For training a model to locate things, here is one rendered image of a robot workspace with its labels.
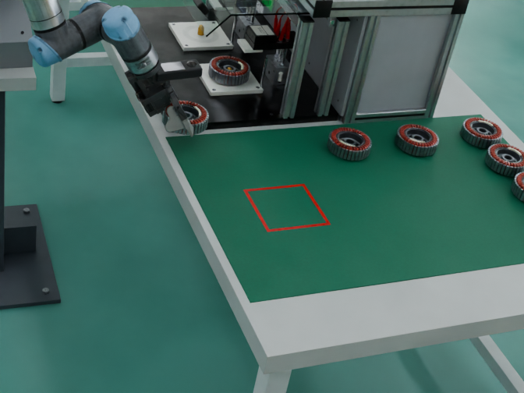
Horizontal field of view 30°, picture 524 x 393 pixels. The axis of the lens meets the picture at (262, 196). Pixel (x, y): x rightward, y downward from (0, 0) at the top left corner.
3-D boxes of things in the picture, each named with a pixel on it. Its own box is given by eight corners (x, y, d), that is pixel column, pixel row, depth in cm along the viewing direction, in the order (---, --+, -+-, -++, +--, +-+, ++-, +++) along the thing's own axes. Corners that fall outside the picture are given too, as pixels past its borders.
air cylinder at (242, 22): (242, 42, 287) (245, 26, 283) (234, 30, 292) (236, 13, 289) (258, 41, 289) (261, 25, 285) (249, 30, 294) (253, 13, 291)
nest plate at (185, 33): (183, 51, 277) (183, 47, 276) (168, 26, 287) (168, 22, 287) (232, 49, 282) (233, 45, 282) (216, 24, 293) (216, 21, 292)
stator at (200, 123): (169, 137, 235) (171, 125, 233) (156, 112, 243) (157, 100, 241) (213, 135, 239) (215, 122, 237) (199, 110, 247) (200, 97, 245)
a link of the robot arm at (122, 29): (117, -2, 219) (138, 8, 214) (138, 33, 227) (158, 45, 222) (91, 19, 218) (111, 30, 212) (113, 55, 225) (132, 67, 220)
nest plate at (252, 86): (210, 96, 259) (210, 92, 259) (192, 67, 270) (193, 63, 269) (262, 93, 265) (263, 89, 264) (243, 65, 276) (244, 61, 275)
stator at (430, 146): (397, 129, 265) (400, 118, 263) (437, 140, 264) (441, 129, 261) (391, 150, 256) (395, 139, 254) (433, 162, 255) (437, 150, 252)
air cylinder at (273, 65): (272, 85, 269) (275, 67, 266) (263, 71, 275) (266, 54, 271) (289, 84, 271) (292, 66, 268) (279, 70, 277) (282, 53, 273)
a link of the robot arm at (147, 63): (146, 35, 226) (156, 52, 220) (154, 49, 229) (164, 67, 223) (118, 51, 226) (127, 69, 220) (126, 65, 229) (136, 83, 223)
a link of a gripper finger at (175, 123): (175, 146, 236) (156, 112, 234) (196, 133, 236) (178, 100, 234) (175, 147, 233) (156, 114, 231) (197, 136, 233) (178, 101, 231)
